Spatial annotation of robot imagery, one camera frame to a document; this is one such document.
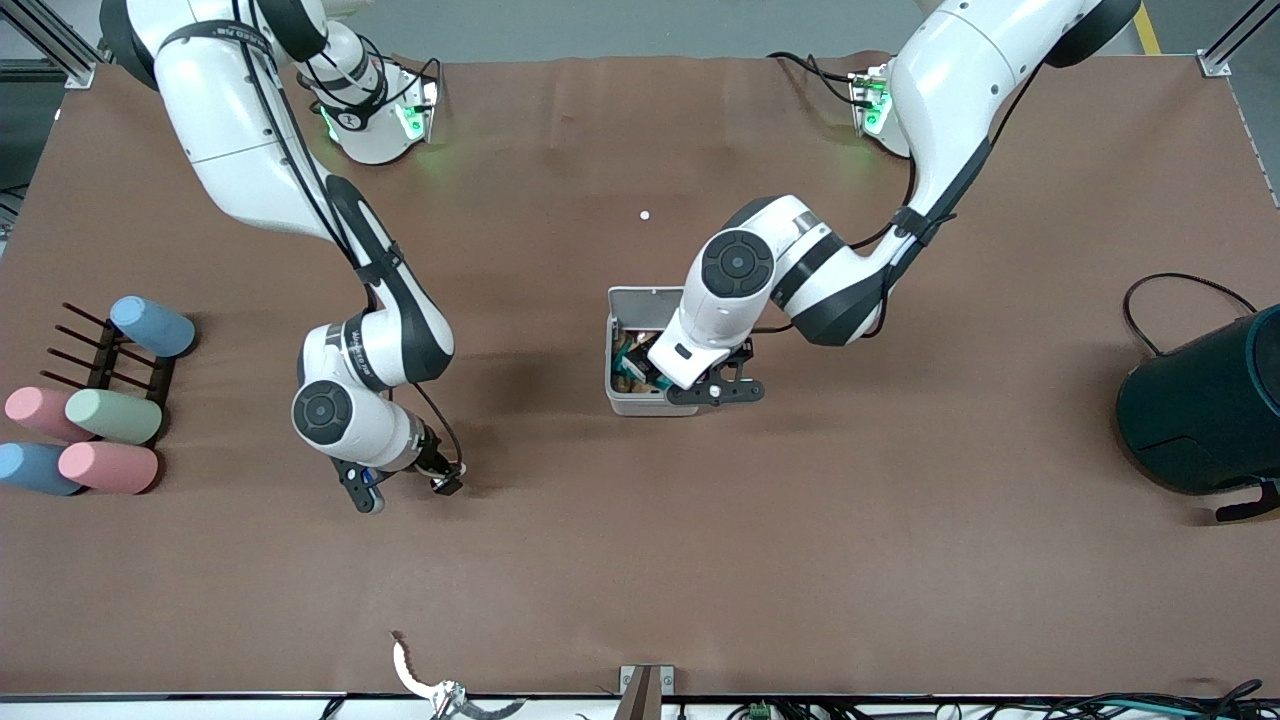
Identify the black base cable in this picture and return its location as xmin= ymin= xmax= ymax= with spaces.
xmin=768 ymin=50 xmax=871 ymax=109

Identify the black cable bundle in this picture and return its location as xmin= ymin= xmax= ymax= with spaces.
xmin=775 ymin=680 xmax=1280 ymax=720

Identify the teal crumpled wrapper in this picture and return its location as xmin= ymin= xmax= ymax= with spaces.
xmin=612 ymin=332 xmax=661 ymax=389

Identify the pink foam cylinder front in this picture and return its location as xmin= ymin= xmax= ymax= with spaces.
xmin=57 ymin=441 xmax=160 ymax=496

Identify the thin black looped cable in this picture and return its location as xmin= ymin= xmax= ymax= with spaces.
xmin=1123 ymin=272 xmax=1257 ymax=357

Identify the green foam cylinder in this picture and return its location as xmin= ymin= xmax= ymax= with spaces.
xmin=65 ymin=388 xmax=164 ymax=446

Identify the aluminium frame post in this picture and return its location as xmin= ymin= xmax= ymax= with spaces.
xmin=0 ymin=0 xmax=97 ymax=89
xmin=1197 ymin=0 xmax=1280 ymax=79

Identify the dark teal round container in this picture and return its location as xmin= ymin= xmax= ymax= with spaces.
xmin=1117 ymin=305 xmax=1280 ymax=496

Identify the white square lidded bin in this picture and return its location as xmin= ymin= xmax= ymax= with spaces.
xmin=606 ymin=287 xmax=706 ymax=417

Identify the brown table cover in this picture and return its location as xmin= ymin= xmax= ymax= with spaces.
xmin=0 ymin=52 xmax=1280 ymax=699

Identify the pink foam cylinder back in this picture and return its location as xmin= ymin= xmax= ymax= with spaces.
xmin=4 ymin=387 xmax=96 ymax=443

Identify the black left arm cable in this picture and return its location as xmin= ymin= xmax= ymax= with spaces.
xmin=848 ymin=55 xmax=1046 ymax=253

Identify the white serrated zip tie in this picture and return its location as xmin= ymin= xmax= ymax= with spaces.
xmin=390 ymin=630 xmax=443 ymax=698

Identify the silver metal clamp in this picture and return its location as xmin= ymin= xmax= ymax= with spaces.
xmin=428 ymin=680 xmax=528 ymax=720

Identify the pink foam cylinder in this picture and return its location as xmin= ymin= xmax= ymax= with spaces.
xmin=4 ymin=387 xmax=96 ymax=443
xmin=57 ymin=441 xmax=160 ymax=496

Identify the black curved strap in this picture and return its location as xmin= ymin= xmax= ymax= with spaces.
xmin=1215 ymin=480 xmax=1280 ymax=523

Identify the grey metal bracket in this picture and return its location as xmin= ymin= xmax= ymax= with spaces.
xmin=618 ymin=665 xmax=675 ymax=720

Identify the blue plastic cup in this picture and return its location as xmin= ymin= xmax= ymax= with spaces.
xmin=108 ymin=295 xmax=198 ymax=359

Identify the blue foam cylinder lower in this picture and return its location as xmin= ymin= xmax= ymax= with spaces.
xmin=0 ymin=442 xmax=86 ymax=497

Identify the dark wooden cup rack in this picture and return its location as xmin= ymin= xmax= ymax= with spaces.
xmin=40 ymin=300 xmax=179 ymax=446

